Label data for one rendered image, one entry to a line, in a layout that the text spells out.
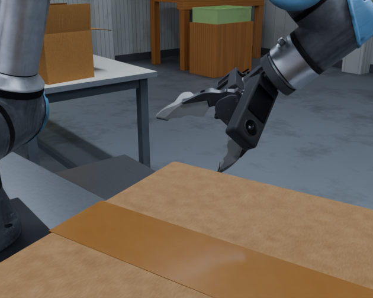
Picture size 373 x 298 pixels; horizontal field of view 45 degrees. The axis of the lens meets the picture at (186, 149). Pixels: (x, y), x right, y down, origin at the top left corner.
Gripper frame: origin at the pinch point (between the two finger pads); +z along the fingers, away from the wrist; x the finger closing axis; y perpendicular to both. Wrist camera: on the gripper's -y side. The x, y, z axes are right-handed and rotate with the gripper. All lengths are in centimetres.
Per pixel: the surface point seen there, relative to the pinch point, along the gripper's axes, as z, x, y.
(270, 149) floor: 82, -143, 234
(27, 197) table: 39.7, 9.9, 7.6
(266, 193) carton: -21.7, 8.1, -35.1
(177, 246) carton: -18.8, 13.4, -43.0
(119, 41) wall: 276, -39, 599
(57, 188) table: 36.8, 5.7, 12.1
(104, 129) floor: 193, -51, 267
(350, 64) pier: 30, -281, 551
